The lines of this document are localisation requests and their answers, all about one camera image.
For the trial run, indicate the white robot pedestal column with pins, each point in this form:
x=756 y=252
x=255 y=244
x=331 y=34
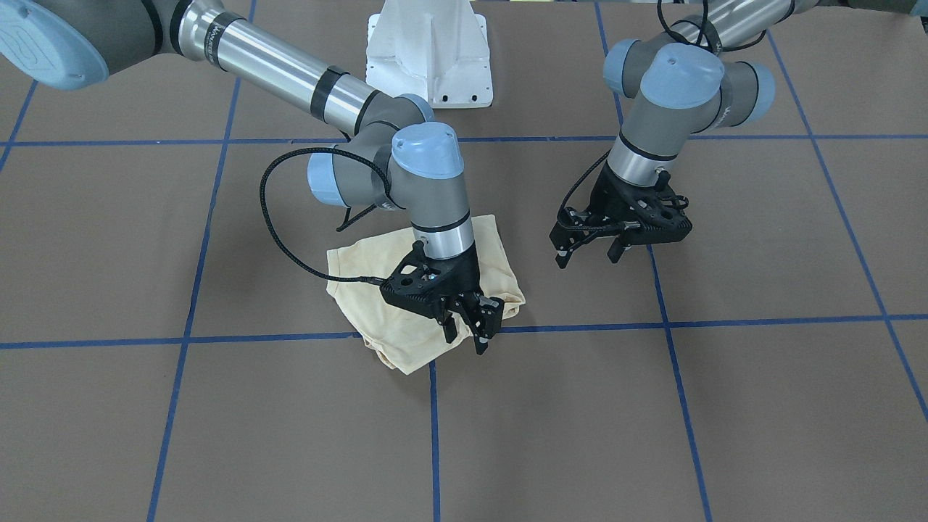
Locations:
x=437 y=50

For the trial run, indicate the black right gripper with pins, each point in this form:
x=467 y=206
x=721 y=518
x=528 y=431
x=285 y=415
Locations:
x=465 y=276

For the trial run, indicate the cream long-sleeve graphic shirt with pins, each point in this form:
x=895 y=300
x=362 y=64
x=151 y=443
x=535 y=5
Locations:
x=403 y=340

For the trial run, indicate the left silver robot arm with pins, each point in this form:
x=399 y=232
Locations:
x=679 y=86

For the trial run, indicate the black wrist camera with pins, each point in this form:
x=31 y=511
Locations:
x=417 y=285
x=660 y=213

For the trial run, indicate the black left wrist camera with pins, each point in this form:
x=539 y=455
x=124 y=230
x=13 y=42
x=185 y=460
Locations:
x=660 y=213

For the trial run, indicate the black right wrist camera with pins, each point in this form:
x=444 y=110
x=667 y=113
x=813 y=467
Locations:
x=417 y=285

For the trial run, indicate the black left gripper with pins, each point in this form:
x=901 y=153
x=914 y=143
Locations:
x=604 y=205

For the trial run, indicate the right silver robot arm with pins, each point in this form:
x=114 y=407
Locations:
x=396 y=155

